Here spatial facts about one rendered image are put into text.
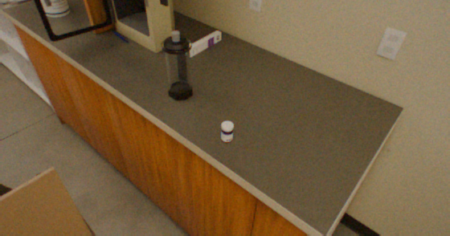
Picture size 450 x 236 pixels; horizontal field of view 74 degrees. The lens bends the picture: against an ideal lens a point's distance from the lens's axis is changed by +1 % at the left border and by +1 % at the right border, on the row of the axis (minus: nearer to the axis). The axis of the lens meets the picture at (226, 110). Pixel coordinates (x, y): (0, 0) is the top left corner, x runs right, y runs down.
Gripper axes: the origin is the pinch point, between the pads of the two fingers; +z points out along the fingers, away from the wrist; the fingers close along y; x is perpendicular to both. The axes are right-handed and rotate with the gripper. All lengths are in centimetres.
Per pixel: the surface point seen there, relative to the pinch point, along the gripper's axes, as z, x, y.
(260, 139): 41, -39, 0
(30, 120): 134, 154, -30
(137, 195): 134, 35, -17
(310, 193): 40, -63, -8
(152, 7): 18.4, 31.3, 13.8
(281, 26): 28, -11, 56
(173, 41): 16.4, 0.1, -2.2
